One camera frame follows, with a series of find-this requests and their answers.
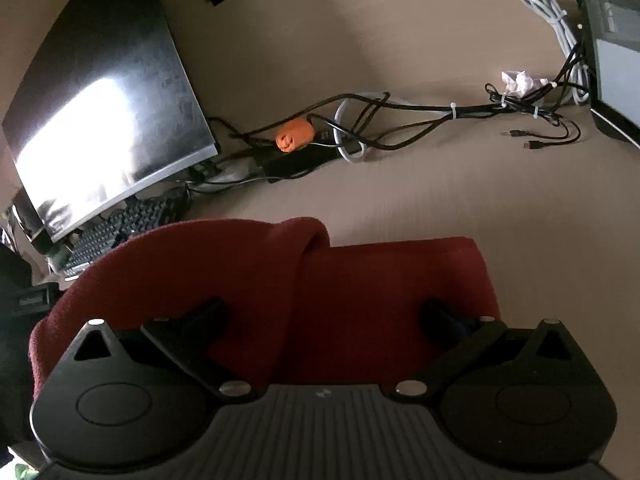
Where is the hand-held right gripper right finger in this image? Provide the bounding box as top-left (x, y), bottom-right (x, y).
top-left (390, 299), bottom-right (576, 404)

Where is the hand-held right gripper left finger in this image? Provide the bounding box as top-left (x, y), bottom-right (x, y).
top-left (73, 298), bottom-right (261, 404)

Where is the red fleece-lined hoodie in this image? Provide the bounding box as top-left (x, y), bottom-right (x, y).
top-left (29, 216), bottom-right (502, 411)

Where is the black keyboard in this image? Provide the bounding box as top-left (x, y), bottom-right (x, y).
top-left (47, 195), bottom-right (192, 282)

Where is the white power strip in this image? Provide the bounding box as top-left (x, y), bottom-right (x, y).
top-left (189, 159), bottom-right (263, 192)

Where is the black power adapter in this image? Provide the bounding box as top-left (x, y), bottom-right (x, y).
top-left (259, 141), bottom-right (352, 184)

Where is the curved black monitor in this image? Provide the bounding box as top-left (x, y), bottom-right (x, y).
top-left (0, 0), bottom-right (221, 257)

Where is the crumpled white tissue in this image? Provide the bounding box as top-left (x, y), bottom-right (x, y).
top-left (501, 70), bottom-right (549, 97)

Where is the grey looped cable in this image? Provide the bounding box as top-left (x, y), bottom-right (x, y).
top-left (332, 91), bottom-right (453, 164)

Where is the orange cable wrap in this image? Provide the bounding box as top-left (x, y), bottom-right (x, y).
top-left (274, 117), bottom-right (318, 153)

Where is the black cable bundle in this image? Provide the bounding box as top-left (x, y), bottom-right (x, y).
top-left (206, 35), bottom-right (601, 182)

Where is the white coiled cable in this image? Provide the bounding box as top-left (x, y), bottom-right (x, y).
top-left (505, 0), bottom-right (595, 107)

